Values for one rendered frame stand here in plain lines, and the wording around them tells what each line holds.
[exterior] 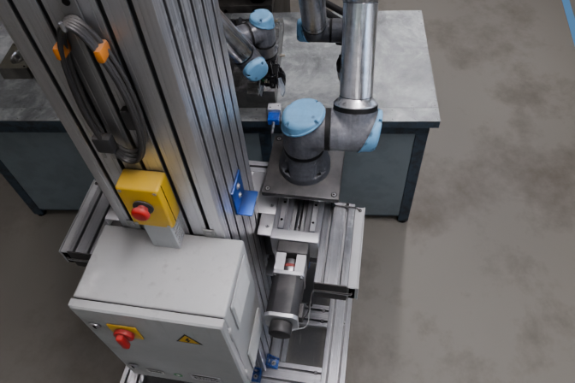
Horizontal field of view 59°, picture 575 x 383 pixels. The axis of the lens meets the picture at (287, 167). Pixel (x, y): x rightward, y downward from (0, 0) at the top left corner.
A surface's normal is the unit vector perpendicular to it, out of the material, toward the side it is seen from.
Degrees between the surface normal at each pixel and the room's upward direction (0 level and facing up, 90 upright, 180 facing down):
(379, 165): 90
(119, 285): 0
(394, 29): 0
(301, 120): 7
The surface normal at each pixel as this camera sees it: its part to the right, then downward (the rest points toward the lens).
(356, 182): -0.06, 0.79
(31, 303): -0.06, -0.61
